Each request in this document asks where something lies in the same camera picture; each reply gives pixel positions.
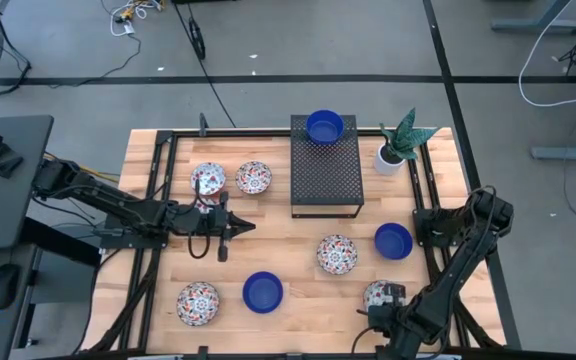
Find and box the white floor cable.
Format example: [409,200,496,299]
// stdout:
[517,0,576,109]

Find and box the stack of black bowls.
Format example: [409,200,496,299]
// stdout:
[305,109,345,146]

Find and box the black computer mouse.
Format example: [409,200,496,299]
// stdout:
[0,263,22,311]

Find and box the black aluminium table frame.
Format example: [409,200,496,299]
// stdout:
[75,127,523,360]

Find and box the grey desk foot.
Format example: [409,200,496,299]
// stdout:
[490,0,576,36]
[530,134,576,162]

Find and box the black perforated metal rack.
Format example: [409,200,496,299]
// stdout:
[289,114,365,220]

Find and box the floral ceramic mini bowl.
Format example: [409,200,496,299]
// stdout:
[176,281,221,327]
[190,161,228,197]
[362,279,389,312]
[234,159,273,195]
[316,234,359,276]

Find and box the green snake plant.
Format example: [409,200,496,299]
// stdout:
[378,107,440,164]

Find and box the white round plant pot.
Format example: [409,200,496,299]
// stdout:
[373,142,407,177]

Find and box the black desk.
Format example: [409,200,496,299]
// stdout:
[0,114,55,252]

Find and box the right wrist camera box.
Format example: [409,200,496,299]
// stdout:
[384,281,408,307]

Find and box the black floor cable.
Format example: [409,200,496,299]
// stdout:
[171,0,238,129]

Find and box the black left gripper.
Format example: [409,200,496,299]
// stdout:
[187,191,258,263]

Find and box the yellow cable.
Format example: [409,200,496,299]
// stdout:
[42,152,121,184]

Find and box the white power strip with cables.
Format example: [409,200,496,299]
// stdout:
[109,0,165,38]

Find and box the black crumpled cloth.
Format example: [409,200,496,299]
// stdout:
[0,141,25,180]

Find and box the blue plastic mini bowl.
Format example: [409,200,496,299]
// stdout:
[241,270,285,315]
[373,222,414,261]

